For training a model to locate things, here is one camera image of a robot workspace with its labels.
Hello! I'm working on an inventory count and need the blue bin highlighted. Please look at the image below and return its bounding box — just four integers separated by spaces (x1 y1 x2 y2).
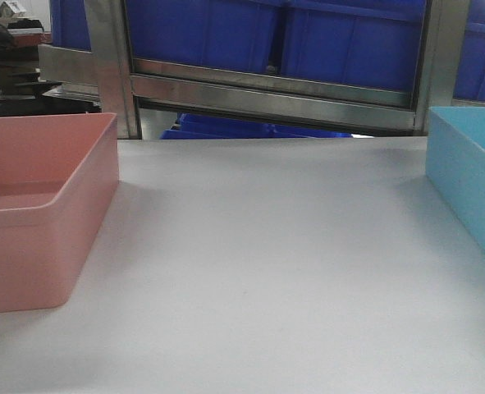
126 1 284 73
279 1 425 92
49 0 91 51
454 1 485 101

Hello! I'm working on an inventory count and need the light blue plastic box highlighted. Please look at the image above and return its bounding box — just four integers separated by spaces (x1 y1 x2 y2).
425 107 485 253

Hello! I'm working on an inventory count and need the blue bin far right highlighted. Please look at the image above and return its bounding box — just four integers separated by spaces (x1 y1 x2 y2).
454 1 485 101

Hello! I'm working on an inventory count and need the blue bin centre right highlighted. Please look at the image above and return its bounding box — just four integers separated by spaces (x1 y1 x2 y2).
279 1 425 92

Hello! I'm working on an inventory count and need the pink plastic box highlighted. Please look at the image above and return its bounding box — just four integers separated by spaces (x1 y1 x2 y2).
0 113 119 313

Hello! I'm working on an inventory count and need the black office chair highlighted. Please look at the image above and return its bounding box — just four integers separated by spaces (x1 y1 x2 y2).
0 80 102 117

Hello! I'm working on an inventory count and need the blue bin lower shelf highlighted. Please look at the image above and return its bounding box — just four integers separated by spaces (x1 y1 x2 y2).
160 113 352 140

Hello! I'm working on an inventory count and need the blue bin far left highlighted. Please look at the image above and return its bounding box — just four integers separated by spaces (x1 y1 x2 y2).
49 0 91 51

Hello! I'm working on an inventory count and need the metal shelf rack frame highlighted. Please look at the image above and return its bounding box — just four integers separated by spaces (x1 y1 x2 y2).
39 1 485 139

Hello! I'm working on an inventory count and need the blue bin centre left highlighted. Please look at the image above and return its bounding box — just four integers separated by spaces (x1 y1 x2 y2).
126 1 284 73

